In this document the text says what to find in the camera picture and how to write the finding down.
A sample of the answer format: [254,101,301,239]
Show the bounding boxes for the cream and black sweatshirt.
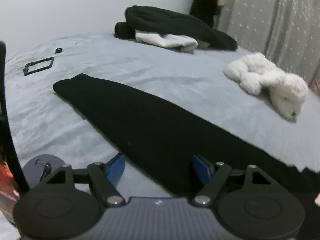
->
[52,73,320,240]

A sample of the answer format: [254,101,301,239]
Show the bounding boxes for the smartphone with lit screen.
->
[1,42,30,225]

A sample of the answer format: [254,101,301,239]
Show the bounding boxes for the white plush dog toy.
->
[223,53,309,121]

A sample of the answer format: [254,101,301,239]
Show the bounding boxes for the pink folded quilt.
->
[311,74,320,96]

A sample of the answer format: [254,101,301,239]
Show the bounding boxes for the black and white garment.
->
[114,5,238,51]

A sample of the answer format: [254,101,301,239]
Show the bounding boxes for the grey dotted curtain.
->
[215,0,319,85]

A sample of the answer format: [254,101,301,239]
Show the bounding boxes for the black hanging coat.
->
[189,0,225,28]

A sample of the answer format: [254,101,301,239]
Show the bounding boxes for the black rectangular frame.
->
[23,57,55,76]

